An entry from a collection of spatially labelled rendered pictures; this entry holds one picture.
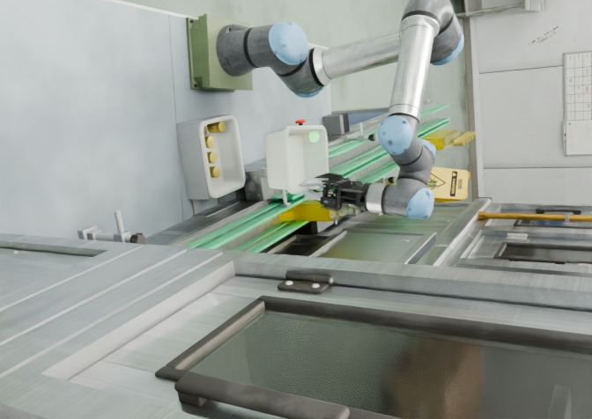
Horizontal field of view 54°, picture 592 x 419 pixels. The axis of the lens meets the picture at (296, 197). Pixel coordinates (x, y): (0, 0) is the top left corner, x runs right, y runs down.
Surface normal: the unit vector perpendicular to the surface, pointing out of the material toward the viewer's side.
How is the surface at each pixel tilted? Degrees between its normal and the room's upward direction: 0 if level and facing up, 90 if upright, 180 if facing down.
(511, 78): 90
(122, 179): 0
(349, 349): 90
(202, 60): 90
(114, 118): 0
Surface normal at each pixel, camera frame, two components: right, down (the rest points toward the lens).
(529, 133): -0.50, 0.26
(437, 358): -0.12, -0.97
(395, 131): -0.48, -0.39
